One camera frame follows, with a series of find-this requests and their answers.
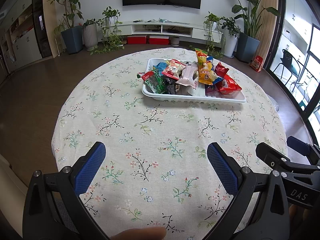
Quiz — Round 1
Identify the red snack bag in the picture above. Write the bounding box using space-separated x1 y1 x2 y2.
216 74 242 95

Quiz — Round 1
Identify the white long snack bag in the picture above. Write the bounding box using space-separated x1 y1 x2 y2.
187 83 206 97

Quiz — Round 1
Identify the blue yellow Tipo cake pack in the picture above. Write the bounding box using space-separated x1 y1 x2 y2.
206 56 223 85

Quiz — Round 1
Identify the red checkered snack pack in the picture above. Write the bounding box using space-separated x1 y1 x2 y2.
214 62 229 77

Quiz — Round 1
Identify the orange biscuit pack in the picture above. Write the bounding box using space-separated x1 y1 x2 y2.
198 62 212 85

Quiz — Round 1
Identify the black snack bag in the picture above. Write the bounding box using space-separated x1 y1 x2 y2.
163 76 181 95

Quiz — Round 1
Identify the pale pink snack pack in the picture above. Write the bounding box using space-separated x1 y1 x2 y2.
176 62 198 88

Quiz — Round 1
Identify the green clear seed pack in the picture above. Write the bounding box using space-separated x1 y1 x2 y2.
137 70 167 94

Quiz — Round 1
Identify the gold red candy pack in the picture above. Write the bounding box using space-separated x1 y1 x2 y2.
162 59 186 80

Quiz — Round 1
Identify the light blue snack bag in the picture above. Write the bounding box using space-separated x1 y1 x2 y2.
153 62 168 76

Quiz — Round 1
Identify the yellow red snack pack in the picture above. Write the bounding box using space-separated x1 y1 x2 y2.
195 48 207 66

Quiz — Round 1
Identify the right hand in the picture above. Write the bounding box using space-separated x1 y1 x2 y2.
289 204 310 223

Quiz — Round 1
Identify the left hand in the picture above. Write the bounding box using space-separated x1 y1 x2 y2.
111 226 167 240

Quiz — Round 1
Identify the balcony glass table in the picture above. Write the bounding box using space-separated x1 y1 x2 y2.
290 60 320 98

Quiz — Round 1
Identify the white plastic tray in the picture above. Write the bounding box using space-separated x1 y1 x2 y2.
141 57 247 104

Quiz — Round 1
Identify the floral tablecloth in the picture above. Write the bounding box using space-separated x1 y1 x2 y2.
52 48 287 239

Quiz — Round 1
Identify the black balcony chair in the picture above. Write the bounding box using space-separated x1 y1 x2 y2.
271 49 302 85

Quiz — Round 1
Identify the red paper bag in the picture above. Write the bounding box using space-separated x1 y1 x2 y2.
250 55 263 72

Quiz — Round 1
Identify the tall plant blue pot right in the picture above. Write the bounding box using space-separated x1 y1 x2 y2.
232 0 280 63

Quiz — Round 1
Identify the tall plant blue pot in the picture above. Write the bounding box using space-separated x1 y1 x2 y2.
232 0 280 63
50 0 83 54

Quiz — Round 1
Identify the hanging vine plant right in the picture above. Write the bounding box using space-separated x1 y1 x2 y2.
191 12 223 59

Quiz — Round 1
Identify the plant in white pot right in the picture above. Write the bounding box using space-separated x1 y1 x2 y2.
220 17 241 58

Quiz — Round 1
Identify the trailing vine plant left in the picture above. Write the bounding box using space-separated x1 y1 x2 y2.
90 7 124 55

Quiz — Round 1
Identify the tall plant blue pot left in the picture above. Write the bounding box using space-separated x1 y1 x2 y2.
50 0 83 54

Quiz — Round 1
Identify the red storage box left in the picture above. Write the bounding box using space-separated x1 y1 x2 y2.
127 35 147 44

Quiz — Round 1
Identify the red storage box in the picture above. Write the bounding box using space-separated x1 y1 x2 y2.
149 35 170 45
127 35 147 44

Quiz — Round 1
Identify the small grey pot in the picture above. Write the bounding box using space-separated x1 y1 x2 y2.
170 36 180 47

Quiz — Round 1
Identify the plant in ribbed white pot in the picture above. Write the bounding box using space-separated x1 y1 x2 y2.
82 18 98 51

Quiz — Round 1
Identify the wooden cabinet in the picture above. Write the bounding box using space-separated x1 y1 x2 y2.
1 0 53 74

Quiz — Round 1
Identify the red storage box right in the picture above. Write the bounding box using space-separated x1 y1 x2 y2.
149 35 170 45

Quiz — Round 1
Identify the white TV console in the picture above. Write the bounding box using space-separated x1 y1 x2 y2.
113 21 223 41

